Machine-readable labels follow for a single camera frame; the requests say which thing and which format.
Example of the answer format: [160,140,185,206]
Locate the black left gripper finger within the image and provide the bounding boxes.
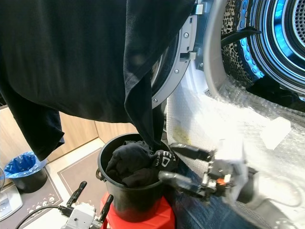
[99,194,114,221]
[68,181,87,207]

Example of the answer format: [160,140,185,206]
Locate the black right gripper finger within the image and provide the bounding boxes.
[169,142,213,162]
[158,171,205,192]

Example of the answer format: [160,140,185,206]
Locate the black clothes with white lettering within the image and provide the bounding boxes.
[106,141,177,187]

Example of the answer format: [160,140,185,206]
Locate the white front-load washing machine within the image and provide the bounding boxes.
[152,0,305,229]

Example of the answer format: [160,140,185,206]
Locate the black plastic bucket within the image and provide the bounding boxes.
[98,134,177,222]

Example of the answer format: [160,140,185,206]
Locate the yellow sticker on washer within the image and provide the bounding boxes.
[173,125,191,144]

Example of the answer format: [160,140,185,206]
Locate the grey bordered floor mat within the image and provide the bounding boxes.
[57,150,105,206]

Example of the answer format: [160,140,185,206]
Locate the dark mat with white figures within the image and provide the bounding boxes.
[19,184,60,229]

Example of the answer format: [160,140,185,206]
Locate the blue denim jeans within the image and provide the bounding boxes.
[172,160,258,229]

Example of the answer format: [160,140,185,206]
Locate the small black waste bin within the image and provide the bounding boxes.
[12,168,49,194]

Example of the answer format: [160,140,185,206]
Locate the red plastic stool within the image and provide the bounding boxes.
[100,193,176,229]

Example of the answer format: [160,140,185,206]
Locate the clear bubble wrap sheet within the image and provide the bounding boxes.
[167,79,305,229]

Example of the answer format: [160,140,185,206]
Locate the blue plastic bin liner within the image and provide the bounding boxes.
[4,152,48,179]

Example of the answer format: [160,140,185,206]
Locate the white paper label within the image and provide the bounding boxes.
[260,117,291,150]

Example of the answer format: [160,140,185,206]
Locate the light wood cabinet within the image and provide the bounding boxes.
[0,106,141,165]

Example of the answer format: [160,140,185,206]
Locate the grey round washer door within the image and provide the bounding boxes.
[152,0,205,109]

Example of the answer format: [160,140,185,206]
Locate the black garment in drum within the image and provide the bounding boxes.
[248,75,305,109]

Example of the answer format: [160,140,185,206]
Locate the black drum paddle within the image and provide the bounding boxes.
[221,27,263,47]

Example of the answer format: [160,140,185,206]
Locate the large black shirt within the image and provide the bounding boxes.
[0,0,196,161]

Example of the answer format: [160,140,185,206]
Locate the blue-lit steel washer drum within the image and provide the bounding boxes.
[222,0,305,91]

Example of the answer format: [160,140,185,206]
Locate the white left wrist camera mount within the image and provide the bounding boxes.
[66,203,100,229]

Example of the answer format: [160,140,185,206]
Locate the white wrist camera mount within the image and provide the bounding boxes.
[217,136,248,201]
[66,203,100,229]

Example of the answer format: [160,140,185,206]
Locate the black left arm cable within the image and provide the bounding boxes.
[15,205,70,229]

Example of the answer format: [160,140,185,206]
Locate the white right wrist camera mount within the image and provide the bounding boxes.
[217,136,248,201]

